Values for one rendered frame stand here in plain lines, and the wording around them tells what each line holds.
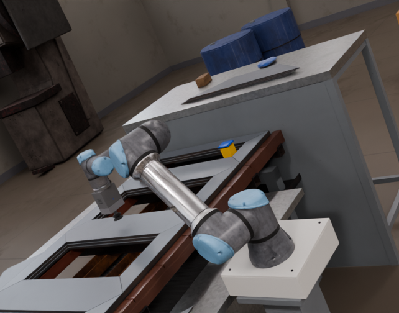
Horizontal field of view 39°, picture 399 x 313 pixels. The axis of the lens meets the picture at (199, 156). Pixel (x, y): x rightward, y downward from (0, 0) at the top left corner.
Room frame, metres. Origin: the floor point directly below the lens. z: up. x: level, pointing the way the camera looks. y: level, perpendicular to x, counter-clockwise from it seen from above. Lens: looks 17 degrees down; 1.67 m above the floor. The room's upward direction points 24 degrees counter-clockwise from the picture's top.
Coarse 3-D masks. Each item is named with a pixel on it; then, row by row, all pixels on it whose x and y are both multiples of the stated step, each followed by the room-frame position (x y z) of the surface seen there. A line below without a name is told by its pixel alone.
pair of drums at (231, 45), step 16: (272, 16) 6.21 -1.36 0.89; (288, 16) 6.12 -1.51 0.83; (240, 32) 6.10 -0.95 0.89; (256, 32) 6.13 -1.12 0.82; (272, 32) 6.05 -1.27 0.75; (288, 32) 6.07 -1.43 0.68; (208, 48) 5.97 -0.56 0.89; (224, 48) 5.72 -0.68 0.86; (240, 48) 5.71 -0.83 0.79; (256, 48) 5.82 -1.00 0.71; (272, 48) 6.07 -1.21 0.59; (288, 48) 6.05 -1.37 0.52; (208, 64) 5.90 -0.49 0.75; (224, 64) 5.74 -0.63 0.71; (240, 64) 5.70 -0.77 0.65
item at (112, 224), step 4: (124, 216) 2.34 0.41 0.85; (112, 220) 2.35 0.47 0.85; (120, 220) 2.31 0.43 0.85; (108, 224) 2.33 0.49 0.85; (112, 224) 2.31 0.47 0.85; (116, 224) 2.29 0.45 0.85; (104, 228) 2.31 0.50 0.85; (108, 228) 2.29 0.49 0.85; (112, 228) 2.26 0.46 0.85; (100, 232) 2.28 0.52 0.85; (104, 232) 2.26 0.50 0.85; (108, 232) 2.24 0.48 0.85; (96, 236) 2.26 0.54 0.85; (100, 236) 2.24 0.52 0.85; (104, 236) 2.21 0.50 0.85
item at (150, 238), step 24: (240, 144) 2.62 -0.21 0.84; (240, 168) 2.34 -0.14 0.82; (144, 192) 2.60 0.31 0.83; (216, 192) 2.17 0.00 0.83; (96, 216) 2.52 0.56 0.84; (96, 240) 2.23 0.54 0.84; (120, 240) 2.13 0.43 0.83; (144, 240) 2.04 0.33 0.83; (48, 264) 2.24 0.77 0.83; (0, 312) 1.96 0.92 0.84; (24, 312) 1.87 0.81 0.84; (48, 312) 1.78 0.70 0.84; (72, 312) 1.70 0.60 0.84
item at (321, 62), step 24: (312, 48) 2.98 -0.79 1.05; (336, 48) 2.73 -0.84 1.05; (240, 72) 3.21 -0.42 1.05; (312, 72) 2.50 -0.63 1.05; (336, 72) 2.45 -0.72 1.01; (168, 96) 3.46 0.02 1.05; (192, 96) 3.15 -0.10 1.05; (216, 96) 2.88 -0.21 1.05; (240, 96) 2.70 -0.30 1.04; (144, 120) 3.11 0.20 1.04
